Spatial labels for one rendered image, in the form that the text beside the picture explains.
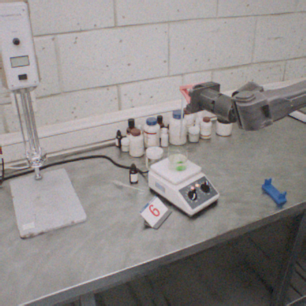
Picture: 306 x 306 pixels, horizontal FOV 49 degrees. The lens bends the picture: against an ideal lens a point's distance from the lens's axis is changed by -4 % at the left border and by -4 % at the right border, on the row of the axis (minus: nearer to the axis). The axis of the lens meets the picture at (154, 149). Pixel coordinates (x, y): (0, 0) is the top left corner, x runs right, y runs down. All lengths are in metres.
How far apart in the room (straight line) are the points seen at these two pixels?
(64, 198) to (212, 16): 0.94
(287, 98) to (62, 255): 0.68
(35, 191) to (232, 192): 0.65
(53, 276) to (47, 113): 0.66
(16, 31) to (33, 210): 0.53
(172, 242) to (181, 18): 0.88
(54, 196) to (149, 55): 0.66
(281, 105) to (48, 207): 0.73
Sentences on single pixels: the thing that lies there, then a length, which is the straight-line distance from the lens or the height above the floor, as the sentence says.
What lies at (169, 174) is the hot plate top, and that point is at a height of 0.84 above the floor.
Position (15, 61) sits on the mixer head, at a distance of 0.90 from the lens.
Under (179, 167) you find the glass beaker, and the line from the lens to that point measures 1.08.
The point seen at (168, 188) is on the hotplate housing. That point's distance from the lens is 1.07.
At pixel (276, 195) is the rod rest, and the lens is 1.18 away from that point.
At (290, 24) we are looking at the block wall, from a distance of 1.84.
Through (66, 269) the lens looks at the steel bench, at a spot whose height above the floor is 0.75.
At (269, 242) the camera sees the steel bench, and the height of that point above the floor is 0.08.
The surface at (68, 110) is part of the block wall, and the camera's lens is 1.38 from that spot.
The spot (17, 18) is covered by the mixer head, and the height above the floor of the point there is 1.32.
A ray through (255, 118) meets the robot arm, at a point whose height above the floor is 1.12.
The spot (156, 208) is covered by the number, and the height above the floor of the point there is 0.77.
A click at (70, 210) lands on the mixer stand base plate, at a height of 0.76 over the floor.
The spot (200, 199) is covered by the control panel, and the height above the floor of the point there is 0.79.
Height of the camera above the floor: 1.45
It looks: 30 degrees down
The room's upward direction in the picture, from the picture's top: straight up
